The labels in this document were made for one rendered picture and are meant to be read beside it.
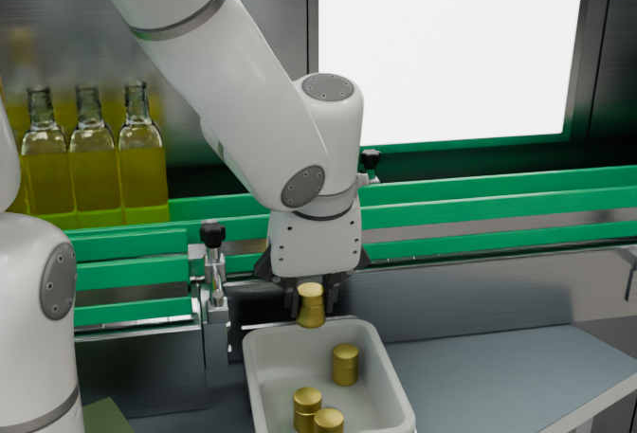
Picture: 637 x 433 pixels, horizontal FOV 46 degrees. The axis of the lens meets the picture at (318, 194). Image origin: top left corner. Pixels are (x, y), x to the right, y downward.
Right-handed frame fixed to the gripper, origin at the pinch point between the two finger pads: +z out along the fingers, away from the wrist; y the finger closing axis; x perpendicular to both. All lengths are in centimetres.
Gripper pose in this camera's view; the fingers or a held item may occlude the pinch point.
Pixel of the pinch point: (310, 295)
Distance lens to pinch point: 89.1
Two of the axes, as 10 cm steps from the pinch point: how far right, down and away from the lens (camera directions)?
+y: -9.8, 0.8, -2.0
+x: 2.1, 6.3, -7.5
